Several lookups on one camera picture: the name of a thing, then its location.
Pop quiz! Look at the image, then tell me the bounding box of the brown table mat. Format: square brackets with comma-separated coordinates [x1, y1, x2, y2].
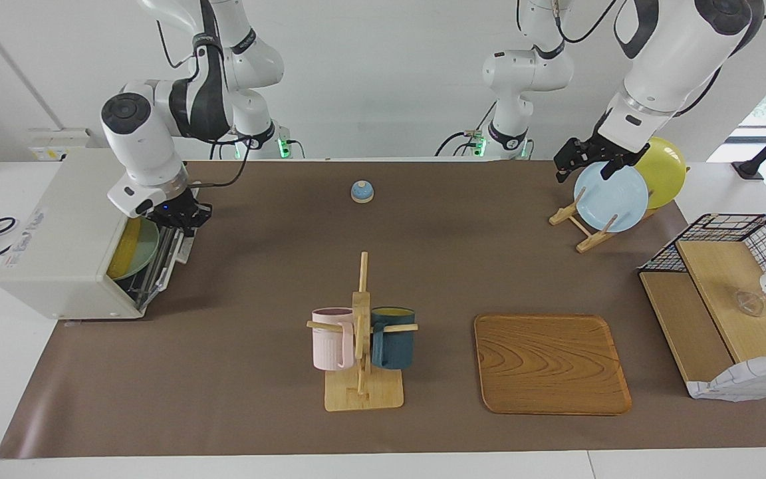
[0, 160, 766, 460]

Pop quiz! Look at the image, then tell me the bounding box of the wooden serving tray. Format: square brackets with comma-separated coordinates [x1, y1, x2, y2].
[474, 314, 633, 416]

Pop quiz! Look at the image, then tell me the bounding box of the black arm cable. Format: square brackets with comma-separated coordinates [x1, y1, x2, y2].
[556, 0, 623, 45]
[187, 133, 252, 189]

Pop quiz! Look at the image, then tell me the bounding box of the wooden mug tree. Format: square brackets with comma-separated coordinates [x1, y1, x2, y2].
[307, 251, 419, 412]

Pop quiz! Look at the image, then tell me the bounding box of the glass oven door with handle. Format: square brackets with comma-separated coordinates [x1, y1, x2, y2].
[134, 223, 196, 312]

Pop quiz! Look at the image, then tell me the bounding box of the black wire basket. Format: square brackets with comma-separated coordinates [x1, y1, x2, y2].
[637, 213, 766, 333]

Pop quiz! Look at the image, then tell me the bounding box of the dark blue mug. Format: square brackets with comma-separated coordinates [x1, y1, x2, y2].
[371, 307, 416, 370]

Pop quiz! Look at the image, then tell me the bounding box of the pale green plate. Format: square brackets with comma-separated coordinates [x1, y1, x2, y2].
[117, 218, 161, 281]

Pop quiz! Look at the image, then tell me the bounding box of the wooden shelf box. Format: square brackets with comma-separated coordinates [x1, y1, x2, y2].
[639, 239, 766, 400]

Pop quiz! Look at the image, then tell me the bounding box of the small clear glass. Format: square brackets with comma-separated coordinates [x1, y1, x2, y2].
[734, 289, 766, 318]

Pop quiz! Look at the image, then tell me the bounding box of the yellow plate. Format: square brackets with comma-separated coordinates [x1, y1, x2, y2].
[632, 136, 688, 210]

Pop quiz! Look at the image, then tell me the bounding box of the pink mug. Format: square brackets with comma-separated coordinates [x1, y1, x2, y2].
[311, 307, 355, 371]

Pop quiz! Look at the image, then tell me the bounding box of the white toaster oven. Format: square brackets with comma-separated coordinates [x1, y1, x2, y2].
[0, 148, 191, 320]

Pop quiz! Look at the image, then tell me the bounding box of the light blue plate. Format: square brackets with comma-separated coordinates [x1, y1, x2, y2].
[573, 162, 650, 233]

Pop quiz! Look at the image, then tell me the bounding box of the white checked cloth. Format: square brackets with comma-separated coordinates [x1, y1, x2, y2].
[686, 351, 766, 402]

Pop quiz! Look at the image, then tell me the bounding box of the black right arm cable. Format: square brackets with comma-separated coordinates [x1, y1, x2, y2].
[187, 133, 252, 189]

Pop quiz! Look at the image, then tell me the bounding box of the wooden plate rack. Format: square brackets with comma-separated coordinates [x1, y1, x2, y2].
[549, 166, 690, 253]

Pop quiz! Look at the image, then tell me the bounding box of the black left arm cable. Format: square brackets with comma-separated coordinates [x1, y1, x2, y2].
[556, 0, 623, 45]

